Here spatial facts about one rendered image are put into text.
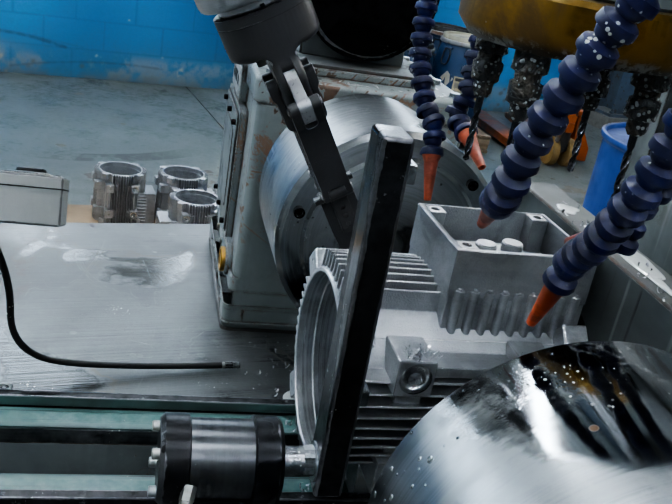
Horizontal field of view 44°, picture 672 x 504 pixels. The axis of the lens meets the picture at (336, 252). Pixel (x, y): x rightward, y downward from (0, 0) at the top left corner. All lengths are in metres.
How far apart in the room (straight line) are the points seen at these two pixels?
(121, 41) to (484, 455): 5.78
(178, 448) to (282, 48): 0.29
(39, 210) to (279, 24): 0.35
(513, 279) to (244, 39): 0.27
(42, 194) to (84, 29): 5.23
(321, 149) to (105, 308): 0.63
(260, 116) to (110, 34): 5.06
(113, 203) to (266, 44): 2.56
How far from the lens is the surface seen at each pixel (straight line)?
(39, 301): 1.21
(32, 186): 0.86
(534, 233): 0.74
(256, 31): 0.62
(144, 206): 3.21
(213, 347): 1.12
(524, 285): 0.66
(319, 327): 0.76
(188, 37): 6.19
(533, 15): 0.58
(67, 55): 6.10
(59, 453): 0.77
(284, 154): 0.95
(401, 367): 0.60
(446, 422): 0.46
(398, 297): 0.64
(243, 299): 1.15
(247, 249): 1.11
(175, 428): 0.54
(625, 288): 0.67
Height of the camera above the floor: 1.36
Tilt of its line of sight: 22 degrees down
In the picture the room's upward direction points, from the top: 10 degrees clockwise
